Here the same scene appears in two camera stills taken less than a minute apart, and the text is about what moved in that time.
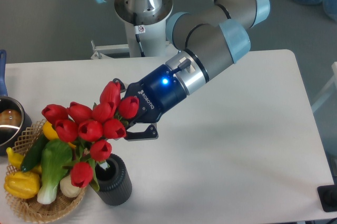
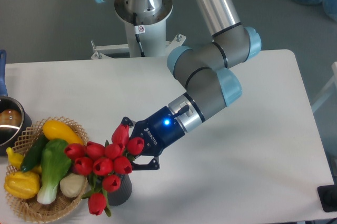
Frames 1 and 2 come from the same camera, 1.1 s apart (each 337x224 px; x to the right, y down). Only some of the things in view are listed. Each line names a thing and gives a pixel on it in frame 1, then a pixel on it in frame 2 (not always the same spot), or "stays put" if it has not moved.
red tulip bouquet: (87, 129) -> (104, 164)
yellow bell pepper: (21, 184) stays put
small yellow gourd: (15, 159) stays put
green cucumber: (33, 155) stays put
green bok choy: (56, 155) stays put
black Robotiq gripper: (157, 93) -> (157, 131)
